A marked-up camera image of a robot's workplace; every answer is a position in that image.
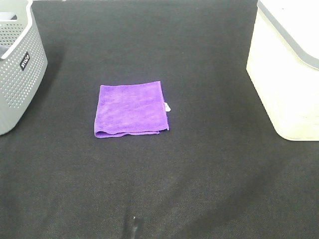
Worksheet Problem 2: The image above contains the purple microfiber towel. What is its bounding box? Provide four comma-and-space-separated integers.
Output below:
94, 81, 169, 138

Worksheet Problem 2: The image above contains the black fabric table cover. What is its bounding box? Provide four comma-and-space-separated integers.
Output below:
0, 0, 319, 239

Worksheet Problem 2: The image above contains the white plastic basket grey rim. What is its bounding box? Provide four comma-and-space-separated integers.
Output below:
246, 0, 319, 141

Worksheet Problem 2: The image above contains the grey perforated plastic basket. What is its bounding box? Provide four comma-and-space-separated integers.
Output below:
0, 0, 48, 135

